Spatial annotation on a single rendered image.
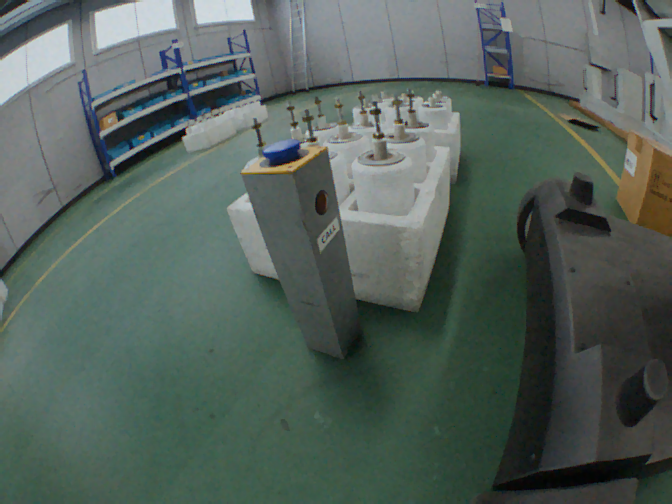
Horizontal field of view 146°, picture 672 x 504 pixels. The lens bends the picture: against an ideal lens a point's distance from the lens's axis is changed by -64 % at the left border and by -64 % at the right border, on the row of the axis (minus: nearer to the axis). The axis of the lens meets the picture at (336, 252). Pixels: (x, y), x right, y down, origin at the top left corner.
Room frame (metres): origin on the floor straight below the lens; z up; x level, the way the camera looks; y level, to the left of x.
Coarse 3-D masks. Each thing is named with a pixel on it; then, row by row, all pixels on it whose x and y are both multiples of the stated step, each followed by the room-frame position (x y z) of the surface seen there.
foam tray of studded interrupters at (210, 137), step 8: (232, 120) 2.83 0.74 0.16; (208, 128) 2.56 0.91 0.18; (216, 128) 2.62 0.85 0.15; (224, 128) 2.71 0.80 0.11; (232, 128) 2.80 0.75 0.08; (184, 136) 2.71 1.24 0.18; (192, 136) 2.60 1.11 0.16; (200, 136) 2.55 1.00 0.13; (208, 136) 2.51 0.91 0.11; (216, 136) 2.59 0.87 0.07; (224, 136) 2.68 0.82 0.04; (184, 144) 2.69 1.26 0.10; (192, 144) 2.62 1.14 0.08; (200, 144) 2.56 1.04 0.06; (208, 144) 2.51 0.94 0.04; (216, 144) 2.57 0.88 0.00
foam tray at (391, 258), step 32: (448, 160) 0.59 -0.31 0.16; (352, 192) 0.45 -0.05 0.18; (416, 192) 0.43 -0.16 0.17; (448, 192) 0.60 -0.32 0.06; (256, 224) 0.47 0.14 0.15; (352, 224) 0.36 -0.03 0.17; (384, 224) 0.33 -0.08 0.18; (416, 224) 0.31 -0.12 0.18; (256, 256) 0.50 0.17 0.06; (352, 256) 0.36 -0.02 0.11; (384, 256) 0.33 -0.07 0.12; (416, 256) 0.30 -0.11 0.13; (384, 288) 0.33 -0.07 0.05; (416, 288) 0.30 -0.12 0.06
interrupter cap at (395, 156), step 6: (372, 150) 0.44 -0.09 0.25; (390, 150) 0.43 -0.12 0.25; (396, 150) 0.42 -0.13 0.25; (360, 156) 0.42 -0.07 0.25; (366, 156) 0.42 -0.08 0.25; (372, 156) 0.42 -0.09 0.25; (390, 156) 0.41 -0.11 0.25; (396, 156) 0.39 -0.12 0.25; (402, 156) 0.39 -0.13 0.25; (360, 162) 0.39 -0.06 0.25; (366, 162) 0.39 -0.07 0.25; (372, 162) 0.39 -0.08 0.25; (378, 162) 0.38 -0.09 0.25; (384, 162) 0.38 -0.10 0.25; (390, 162) 0.37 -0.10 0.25; (396, 162) 0.37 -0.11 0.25
